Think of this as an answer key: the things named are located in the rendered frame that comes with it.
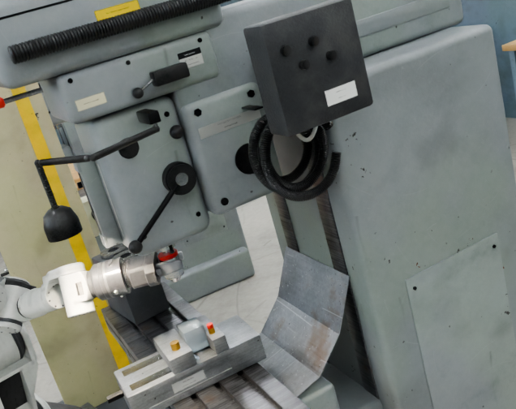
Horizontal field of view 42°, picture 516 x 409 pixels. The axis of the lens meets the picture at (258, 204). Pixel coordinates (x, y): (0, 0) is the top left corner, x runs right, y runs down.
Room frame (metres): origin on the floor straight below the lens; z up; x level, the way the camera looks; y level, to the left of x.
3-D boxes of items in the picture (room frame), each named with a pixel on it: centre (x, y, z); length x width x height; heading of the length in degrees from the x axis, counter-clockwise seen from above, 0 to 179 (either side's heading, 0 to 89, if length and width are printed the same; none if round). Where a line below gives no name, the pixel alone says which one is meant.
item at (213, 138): (1.56, 0.05, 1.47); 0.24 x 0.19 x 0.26; 22
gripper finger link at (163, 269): (1.46, 0.24, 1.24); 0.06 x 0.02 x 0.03; 90
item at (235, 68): (1.67, -0.23, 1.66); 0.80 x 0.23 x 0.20; 112
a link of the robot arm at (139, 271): (1.49, 0.33, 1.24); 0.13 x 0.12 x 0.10; 0
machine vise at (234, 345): (1.50, 0.27, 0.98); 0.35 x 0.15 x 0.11; 110
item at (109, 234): (1.45, 0.34, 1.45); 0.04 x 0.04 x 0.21; 22
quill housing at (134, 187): (1.49, 0.23, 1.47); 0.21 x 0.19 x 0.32; 22
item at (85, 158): (1.27, 0.33, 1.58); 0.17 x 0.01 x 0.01; 50
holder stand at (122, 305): (2.01, 0.46, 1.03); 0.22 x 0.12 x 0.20; 30
